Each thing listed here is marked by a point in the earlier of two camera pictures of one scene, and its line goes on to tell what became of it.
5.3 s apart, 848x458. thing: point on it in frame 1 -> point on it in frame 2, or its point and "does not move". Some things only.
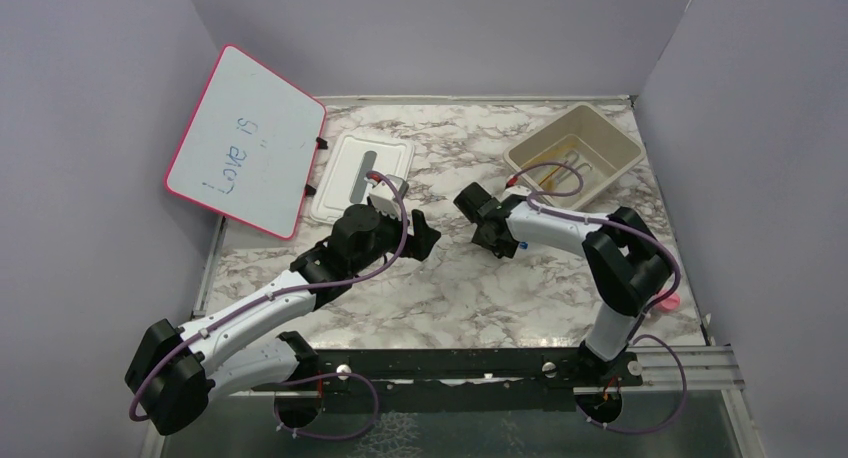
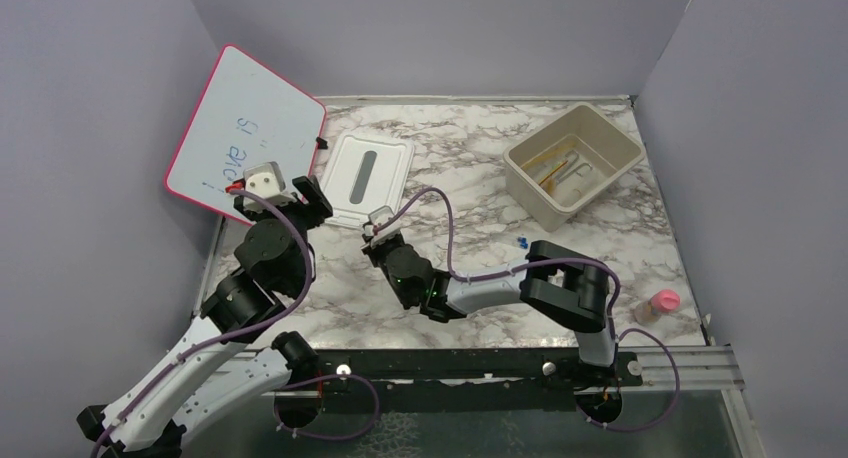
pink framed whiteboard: (250, 145) does not move
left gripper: (420, 243) -> (318, 209)
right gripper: (506, 249) -> (372, 252)
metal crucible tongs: (568, 171) does not move
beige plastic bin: (573, 156) does not move
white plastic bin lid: (355, 157) does not move
